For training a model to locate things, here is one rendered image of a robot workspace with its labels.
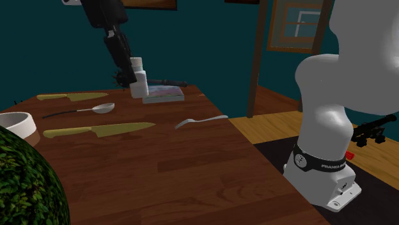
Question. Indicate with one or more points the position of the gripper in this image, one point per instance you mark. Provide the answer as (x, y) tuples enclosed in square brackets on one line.
[(104, 12)]

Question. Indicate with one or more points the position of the white plastic bottle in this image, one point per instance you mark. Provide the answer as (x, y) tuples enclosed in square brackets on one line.
[(140, 84)]

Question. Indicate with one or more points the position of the small yellow knife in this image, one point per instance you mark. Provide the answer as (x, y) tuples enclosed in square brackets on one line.
[(81, 96)]

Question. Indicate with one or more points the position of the pale thin book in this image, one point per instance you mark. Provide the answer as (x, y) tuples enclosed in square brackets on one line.
[(165, 93)]

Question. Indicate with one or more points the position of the large yellow knife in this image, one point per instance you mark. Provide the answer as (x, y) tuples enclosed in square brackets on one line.
[(118, 129)]

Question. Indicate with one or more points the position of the silver fork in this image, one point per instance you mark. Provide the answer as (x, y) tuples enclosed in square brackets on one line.
[(199, 120)]

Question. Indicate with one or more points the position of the white bowl with brown base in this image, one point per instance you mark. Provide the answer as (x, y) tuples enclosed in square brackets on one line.
[(18, 124)]

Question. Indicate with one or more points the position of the brown wooden table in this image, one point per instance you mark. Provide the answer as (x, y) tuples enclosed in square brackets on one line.
[(174, 174)]

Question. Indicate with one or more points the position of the green leafy sphere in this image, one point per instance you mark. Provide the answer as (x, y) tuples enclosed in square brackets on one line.
[(25, 184)]

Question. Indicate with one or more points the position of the black long-barrelled object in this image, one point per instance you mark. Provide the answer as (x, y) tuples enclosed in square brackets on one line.
[(371, 129)]

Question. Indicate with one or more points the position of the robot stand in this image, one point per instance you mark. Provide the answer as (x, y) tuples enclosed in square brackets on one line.
[(367, 205)]

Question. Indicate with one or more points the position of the dark-framed wall picture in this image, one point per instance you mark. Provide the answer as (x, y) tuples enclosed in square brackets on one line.
[(149, 3)]

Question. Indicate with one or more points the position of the brown wooden post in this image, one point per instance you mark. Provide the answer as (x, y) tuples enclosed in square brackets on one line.
[(257, 62)]

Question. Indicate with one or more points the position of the wood-framed wall picture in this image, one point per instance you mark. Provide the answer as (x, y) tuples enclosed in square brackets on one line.
[(296, 25)]

